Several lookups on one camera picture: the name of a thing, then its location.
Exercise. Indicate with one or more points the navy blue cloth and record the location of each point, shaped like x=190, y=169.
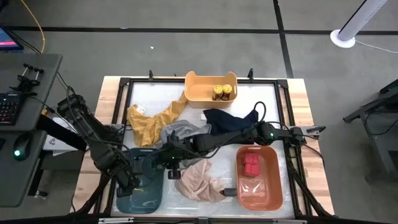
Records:
x=227, y=121

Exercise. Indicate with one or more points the clear plastic bag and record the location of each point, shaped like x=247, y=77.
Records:
x=252, y=189

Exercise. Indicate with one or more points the clear tag with print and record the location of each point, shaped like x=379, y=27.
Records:
x=140, y=109

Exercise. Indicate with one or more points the black computer mouse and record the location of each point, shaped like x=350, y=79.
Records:
x=21, y=146

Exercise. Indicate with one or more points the black clamp holder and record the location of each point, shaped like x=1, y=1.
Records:
x=28, y=79

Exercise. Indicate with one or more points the black frame strut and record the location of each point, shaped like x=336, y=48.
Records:
x=311, y=189
x=90, y=196

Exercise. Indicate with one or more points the orange plastic bin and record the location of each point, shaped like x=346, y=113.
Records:
x=270, y=186

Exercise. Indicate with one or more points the pink cloth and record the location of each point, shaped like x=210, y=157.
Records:
x=196, y=183

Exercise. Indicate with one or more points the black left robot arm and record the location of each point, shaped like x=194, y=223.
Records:
x=90, y=130

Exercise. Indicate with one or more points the black frame clamp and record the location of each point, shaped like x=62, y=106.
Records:
x=151, y=75
x=250, y=74

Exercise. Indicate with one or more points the mustard yellow cloth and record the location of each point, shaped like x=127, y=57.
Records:
x=149, y=127

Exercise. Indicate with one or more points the red block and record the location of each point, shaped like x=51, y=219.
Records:
x=251, y=170

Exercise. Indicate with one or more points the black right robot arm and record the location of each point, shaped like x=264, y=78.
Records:
x=233, y=137

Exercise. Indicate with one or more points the black keyboard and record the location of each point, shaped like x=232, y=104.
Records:
x=7, y=109

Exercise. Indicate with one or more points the yellow plastic bin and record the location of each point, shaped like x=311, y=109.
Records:
x=199, y=90

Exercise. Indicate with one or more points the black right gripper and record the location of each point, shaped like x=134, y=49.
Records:
x=178, y=154

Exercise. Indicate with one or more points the grey desk with keyboard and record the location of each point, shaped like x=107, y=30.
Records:
x=12, y=180

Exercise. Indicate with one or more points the white cloth tag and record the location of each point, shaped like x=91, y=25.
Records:
x=203, y=116

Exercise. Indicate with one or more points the black cart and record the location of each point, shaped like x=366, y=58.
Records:
x=382, y=130

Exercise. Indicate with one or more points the white box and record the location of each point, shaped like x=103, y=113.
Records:
x=56, y=143

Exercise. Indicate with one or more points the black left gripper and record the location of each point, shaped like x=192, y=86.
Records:
x=126, y=174

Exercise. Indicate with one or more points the yellow-lidded spice jar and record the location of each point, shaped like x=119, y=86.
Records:
x=217, y=90
x=227, y=89

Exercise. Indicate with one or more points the computer monitor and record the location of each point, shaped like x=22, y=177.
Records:
x=7, y=39

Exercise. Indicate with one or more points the grey cloth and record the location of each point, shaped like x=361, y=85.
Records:
x=183, y=129

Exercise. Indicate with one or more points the red-lidded patterned spice tin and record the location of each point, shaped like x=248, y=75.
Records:
x=250, y=158

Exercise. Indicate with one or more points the white pole with round base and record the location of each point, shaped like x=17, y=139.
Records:
x=360, y=18

